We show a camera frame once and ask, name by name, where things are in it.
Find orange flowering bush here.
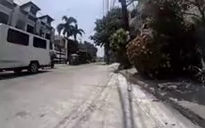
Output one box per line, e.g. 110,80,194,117
125,32,158,76

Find grey multi-storey building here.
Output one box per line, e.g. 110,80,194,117
0,0,56,42

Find grey concrete road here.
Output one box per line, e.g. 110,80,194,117
0,61,205,128

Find low building with gate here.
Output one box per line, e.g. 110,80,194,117
53,35,98,65

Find pale green bush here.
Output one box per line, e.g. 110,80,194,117
109,27,131,56

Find white van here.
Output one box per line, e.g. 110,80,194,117
0,22,55,74

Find dark dirt verge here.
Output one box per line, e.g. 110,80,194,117
121,68,205,128

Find tall dark green tree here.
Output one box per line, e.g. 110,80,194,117
90,7,125,64

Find dark pole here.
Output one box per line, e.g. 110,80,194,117
119,0,130,34

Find palm trees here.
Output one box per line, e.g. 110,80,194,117
56,15,86,43

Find dark leafy trees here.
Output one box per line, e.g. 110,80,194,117
136,0,205,79

